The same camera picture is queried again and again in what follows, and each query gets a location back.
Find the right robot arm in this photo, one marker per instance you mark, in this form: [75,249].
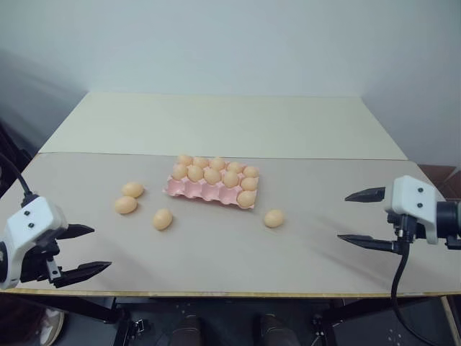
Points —
[450,216]

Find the pink egg tray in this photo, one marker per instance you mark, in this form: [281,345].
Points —
[201,191]

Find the black table leg brace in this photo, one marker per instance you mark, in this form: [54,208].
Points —
[83,310]

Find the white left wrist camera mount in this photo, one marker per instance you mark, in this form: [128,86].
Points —
[30,225]

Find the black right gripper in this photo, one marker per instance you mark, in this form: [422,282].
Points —
[405,227]

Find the dark rounded shape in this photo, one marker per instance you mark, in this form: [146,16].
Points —
[272,329]
[185,329]

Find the black metal base plate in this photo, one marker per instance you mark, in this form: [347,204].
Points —
[378,324]

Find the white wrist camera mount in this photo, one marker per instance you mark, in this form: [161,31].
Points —
[30,225]
[414,202]

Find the tan egg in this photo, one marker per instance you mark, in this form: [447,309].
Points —
[249,184]
[179,171]
[200,161]
[230,178]
[212,176]
[185,159]
[251,171]
[126,204]
[217,164]
[235,167]
[195,173]
[274,218]
[163,219]
[246,198]
[133,189]

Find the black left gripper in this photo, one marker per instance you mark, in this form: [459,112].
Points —
[37,261]

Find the white tan shoe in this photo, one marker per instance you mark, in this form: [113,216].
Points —
[52,328]

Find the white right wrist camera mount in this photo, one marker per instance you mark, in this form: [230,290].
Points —
[414,202]

